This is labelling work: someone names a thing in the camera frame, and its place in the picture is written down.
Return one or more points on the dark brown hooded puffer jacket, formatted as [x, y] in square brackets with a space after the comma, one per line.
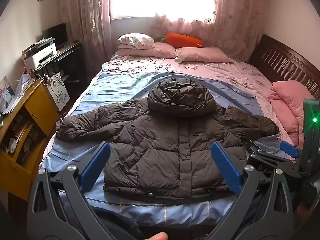
[172, 135]

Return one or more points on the yellow wooden cabinet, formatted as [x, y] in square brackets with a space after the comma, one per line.
[37, 105]

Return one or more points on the orange carrot plush toy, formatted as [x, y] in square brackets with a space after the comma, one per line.
[185, 40]

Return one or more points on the pile of papers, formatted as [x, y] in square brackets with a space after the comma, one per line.
[15, 95]

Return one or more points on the black monitor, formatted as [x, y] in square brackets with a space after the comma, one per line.
[56, 33]

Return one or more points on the pink pillow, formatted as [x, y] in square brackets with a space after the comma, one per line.
[205, 54]
[152, 51]

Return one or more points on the white flower-print box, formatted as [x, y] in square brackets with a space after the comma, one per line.
[58, 93]

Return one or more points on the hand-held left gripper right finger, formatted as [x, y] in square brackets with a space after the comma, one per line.
[226, 165]

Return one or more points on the black desk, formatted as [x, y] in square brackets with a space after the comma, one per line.
[67, 55]

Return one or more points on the person's left hand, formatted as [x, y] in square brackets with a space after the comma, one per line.
[158, 237]

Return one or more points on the white patterned pillow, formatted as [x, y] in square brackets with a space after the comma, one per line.
[135, 40]

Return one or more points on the pink lace curtain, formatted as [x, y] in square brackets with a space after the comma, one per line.
[235, 22]
[85, 17]

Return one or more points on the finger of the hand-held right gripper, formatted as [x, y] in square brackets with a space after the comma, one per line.
[288, 149]
[265, 155]

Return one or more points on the white printer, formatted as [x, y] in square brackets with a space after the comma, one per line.
[41, 55]

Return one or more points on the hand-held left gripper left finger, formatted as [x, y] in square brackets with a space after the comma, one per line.
[96, 165]

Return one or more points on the pink quilt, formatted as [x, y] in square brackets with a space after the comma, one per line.
[287, 100]

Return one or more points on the dark wooden headboard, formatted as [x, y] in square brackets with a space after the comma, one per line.
[280, 57]

